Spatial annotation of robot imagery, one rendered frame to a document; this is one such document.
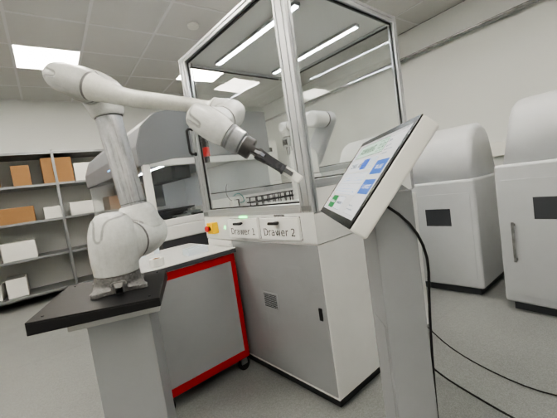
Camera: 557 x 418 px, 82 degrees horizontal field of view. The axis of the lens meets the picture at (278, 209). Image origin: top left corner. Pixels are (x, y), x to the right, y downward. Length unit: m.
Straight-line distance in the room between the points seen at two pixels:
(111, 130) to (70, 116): 4.50
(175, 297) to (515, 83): 3.82
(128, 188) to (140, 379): 0.71
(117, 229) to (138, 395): 0.58
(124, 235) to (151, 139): 1.36
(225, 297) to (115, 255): 0.87
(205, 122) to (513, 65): 3.67
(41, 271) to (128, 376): 4.56
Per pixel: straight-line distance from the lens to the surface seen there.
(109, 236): 1.24
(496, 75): 4.37
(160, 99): 1.29
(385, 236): 0.98
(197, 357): 1.96
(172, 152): 2.56
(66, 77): 1.39
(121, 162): 1.45
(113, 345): 1.32
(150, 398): 1.39
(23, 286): 5.42
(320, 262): 1.46
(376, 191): 0.77
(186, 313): 1.86
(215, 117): 1.12
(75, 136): 5.91
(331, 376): 1.70
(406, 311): 1.06
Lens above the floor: 1.09
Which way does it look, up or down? 4 degrees down
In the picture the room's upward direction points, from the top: 8 degrees counter-clockwise
